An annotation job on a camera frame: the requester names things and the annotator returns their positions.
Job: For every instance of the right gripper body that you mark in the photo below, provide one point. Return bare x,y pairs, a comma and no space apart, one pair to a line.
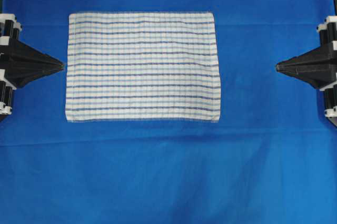
327,34

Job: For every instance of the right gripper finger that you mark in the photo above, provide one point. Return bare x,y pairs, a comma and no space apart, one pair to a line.
321,55
317,77

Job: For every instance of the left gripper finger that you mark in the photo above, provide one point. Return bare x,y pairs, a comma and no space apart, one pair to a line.
21,77
19,50

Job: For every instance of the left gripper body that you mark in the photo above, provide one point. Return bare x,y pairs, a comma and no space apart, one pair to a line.
10,29

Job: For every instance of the blue white striped towel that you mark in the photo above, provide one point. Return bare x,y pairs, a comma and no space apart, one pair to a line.
142,66

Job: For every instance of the blue table cloth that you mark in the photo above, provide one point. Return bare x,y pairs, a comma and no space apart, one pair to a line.
271,158

